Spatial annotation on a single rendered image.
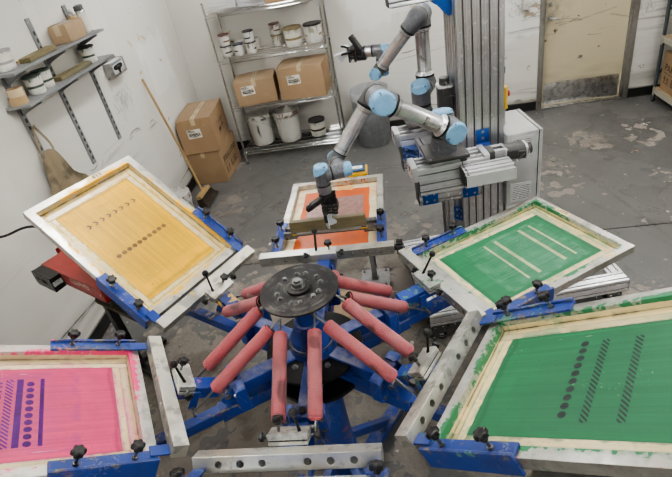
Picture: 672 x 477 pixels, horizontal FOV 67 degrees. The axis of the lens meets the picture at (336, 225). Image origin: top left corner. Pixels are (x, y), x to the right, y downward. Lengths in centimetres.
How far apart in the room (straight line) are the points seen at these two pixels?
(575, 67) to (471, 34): 392
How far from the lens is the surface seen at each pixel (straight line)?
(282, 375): 178
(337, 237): 274
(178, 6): 641
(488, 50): 286
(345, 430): 244
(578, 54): 663
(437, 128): 256
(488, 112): 297
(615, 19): 666
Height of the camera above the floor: 247
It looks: 32 degrees down
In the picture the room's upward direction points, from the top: 11 degrees counter-clockwise
